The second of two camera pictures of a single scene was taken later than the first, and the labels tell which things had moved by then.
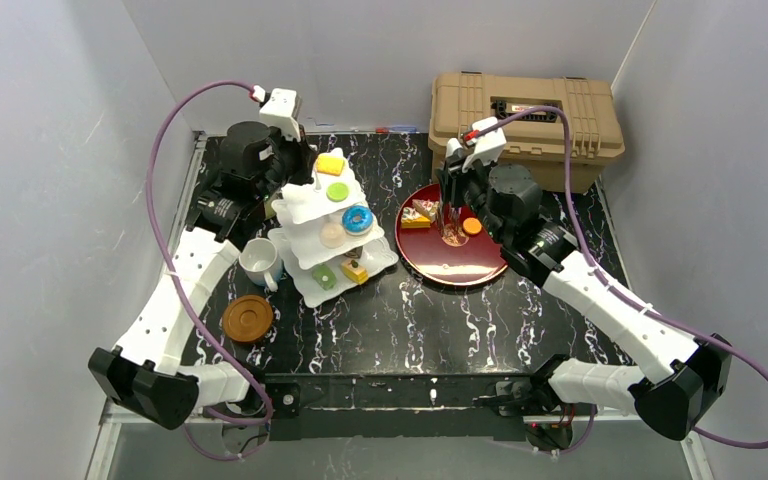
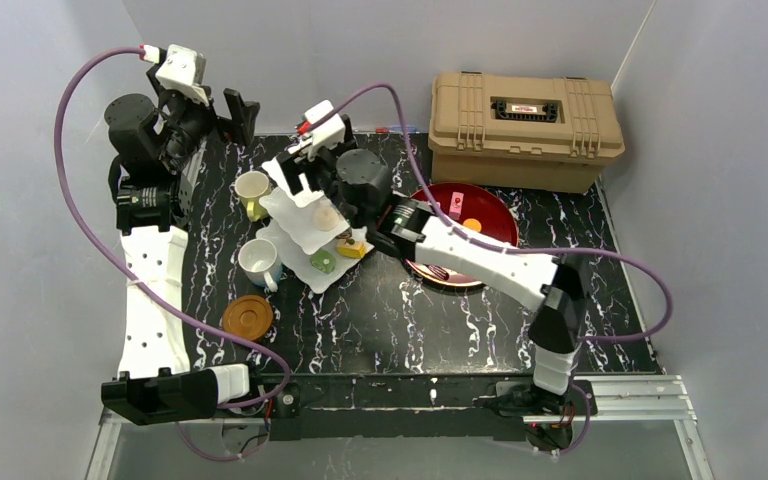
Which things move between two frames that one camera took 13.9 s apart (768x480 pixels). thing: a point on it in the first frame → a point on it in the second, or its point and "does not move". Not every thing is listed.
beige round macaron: [332, 235] → [325, 218]
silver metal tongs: [448, 217] → [435, 271]
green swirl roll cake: [325, 277] → [323, 261]
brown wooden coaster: [248, 318] does not move
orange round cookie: [471, 225] does not move
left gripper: [300, 157] → [226, 116]
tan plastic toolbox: [563, 128] does not move
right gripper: [455, 181] → [297, 172]
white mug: [261, 262] does not move
